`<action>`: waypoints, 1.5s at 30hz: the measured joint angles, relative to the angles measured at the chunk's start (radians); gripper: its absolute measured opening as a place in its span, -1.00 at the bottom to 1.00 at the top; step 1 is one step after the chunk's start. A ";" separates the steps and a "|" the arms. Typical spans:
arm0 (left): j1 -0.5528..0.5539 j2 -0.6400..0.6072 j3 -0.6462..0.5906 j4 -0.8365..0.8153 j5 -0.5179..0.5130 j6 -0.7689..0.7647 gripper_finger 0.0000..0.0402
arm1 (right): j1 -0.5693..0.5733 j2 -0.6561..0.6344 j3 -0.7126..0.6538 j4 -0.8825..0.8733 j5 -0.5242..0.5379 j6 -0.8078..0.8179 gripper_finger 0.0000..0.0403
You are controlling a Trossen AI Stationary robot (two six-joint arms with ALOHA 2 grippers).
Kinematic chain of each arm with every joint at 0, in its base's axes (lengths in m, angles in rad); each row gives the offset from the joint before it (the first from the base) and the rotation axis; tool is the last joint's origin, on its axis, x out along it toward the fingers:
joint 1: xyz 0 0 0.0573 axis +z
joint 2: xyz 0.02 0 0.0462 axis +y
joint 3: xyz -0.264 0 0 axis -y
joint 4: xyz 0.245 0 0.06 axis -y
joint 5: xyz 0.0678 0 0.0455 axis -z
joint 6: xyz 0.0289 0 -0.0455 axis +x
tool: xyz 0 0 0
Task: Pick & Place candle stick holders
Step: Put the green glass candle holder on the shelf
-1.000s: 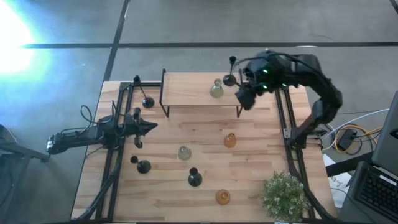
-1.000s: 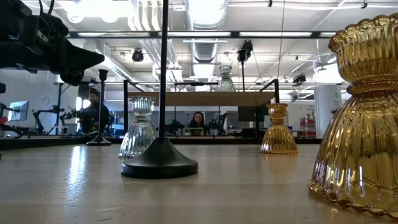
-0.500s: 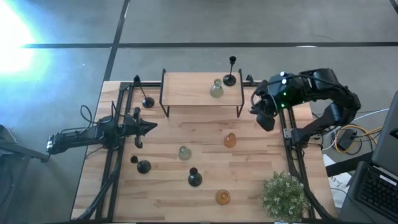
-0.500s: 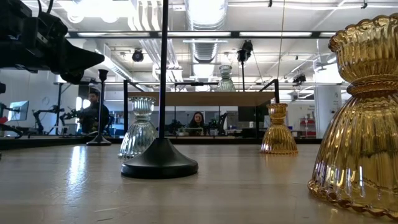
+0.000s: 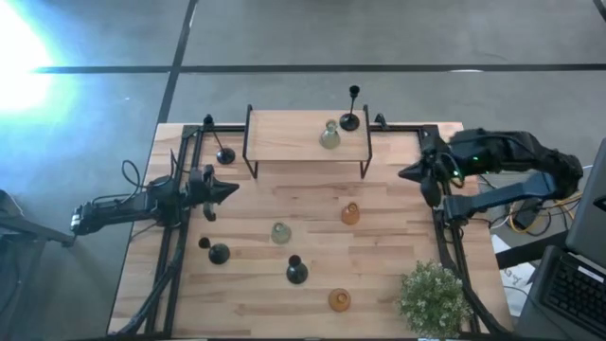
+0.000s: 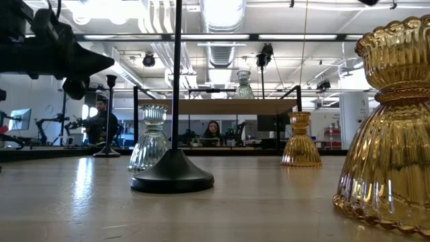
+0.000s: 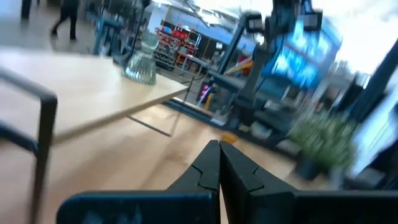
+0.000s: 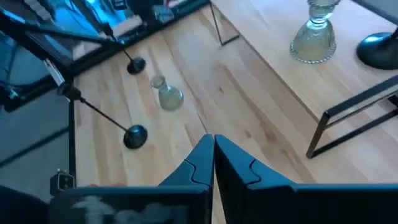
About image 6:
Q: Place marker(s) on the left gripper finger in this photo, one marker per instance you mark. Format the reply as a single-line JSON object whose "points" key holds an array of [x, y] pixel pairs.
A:
{"points": [[90, 62]]}

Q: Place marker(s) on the clear ribbed glass candle holder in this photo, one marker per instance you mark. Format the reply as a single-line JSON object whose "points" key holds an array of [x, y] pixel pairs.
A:
{"points": [[151, 144], [244, 90]]}

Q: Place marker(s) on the tall black metal candlestick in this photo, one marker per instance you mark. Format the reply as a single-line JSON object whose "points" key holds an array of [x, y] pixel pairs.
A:
{"points": [[262, 84], [173, 174], [107, 153]]}

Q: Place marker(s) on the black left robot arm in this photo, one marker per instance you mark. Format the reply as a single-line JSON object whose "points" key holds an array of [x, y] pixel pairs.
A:
{"points": [[10, 50]]}

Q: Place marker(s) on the background black robot arm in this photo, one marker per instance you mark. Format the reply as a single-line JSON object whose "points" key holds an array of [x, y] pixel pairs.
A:
{"points": [[72, 124]]}

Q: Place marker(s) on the amber ribbed glass candle holder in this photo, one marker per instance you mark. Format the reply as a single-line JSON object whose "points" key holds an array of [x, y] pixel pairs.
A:
{"points": [[300, 148], [386, 151]]}

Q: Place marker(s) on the black ceiling spotlight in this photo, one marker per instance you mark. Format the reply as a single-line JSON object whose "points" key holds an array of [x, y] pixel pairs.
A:
{"points": [[268, 48], [148, 60], [324, 84]]}

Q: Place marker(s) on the standing person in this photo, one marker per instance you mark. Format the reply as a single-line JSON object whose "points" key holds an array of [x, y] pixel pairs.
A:
{"points": [[100, 126]]}

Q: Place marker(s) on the computer monitor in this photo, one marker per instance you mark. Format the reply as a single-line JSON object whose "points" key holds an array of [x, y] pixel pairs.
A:
{"points": [[21, 119]]}

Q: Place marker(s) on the small background potted plant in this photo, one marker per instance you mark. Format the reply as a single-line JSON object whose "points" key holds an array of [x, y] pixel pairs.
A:
{"points": [[191, 138], [231, 136]]}

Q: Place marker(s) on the wooden shelf riser black legs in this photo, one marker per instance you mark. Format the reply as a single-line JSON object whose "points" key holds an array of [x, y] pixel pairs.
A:
{"points": [[218, 106]]}

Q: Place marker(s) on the seated person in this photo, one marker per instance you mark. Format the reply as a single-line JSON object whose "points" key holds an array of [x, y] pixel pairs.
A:
{"points": [[212, 131]]}

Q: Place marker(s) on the red storage rack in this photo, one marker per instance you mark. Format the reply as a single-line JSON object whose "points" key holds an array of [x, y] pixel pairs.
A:
{"points": [[332, 131]]}

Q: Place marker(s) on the white pillar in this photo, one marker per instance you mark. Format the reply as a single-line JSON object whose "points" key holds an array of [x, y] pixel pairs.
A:
{"points": [[352, 121]]}

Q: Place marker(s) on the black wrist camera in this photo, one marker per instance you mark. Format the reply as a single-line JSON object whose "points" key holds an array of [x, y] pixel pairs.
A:
{"points": [[45, 21]]}

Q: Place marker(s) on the silver ventilation duct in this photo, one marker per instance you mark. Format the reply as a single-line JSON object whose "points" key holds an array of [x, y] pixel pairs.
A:
{"points": [[221, 20]]}

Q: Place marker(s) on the black metal table frame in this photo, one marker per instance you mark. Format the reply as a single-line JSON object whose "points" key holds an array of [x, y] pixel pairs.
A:
{"points": [[235, 153]]}

